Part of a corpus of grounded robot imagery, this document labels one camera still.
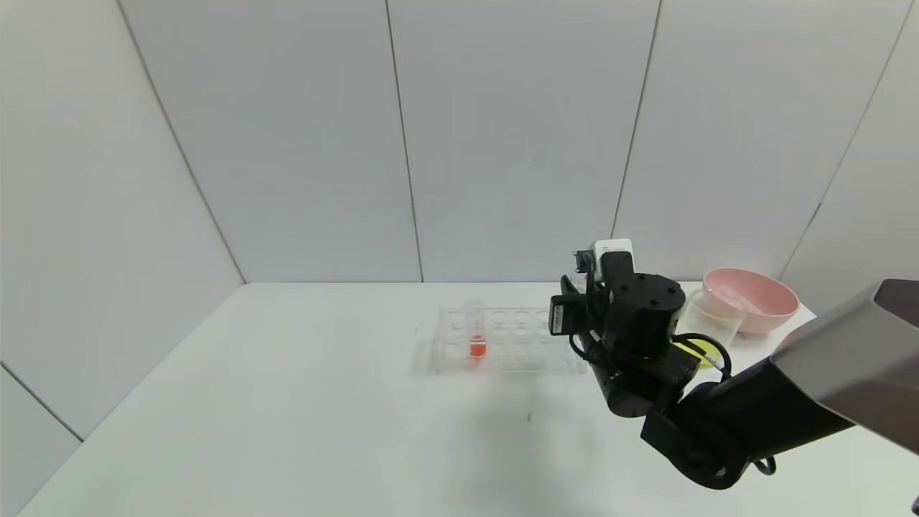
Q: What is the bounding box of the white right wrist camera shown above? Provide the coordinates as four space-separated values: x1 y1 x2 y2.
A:
574 239 637 282

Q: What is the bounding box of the clear acrylic test tube rack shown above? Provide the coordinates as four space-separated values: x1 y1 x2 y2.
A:
431 306 591 374

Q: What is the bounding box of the pink bowl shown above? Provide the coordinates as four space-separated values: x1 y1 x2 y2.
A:
702 268 801 335

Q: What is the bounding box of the clear plastic beaker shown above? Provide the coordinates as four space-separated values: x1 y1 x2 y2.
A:
675 289 745 368

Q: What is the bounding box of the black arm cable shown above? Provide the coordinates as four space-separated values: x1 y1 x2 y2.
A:
571 330 733 381

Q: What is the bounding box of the test tube with red liquid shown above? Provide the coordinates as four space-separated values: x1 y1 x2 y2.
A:
464 300 489 358

